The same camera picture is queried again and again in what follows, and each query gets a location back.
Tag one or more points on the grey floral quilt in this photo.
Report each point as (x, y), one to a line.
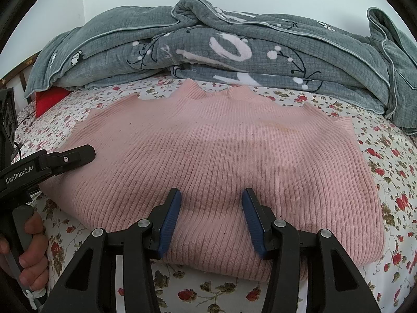
(228, 39)

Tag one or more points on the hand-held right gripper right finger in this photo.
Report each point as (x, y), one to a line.
(252, 221)

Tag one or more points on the pink knit sweater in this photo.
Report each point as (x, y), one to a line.
(221, 169)

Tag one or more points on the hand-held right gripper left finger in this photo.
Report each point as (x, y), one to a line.
(169, 221)

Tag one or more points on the person's left hand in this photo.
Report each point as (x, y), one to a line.
(35, 254)

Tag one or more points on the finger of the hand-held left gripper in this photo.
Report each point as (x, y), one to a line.
(71, 158)

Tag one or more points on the red pillow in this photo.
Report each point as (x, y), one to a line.
(49, 101)

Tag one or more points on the floral bed sheet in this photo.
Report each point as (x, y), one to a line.
(391, 176)

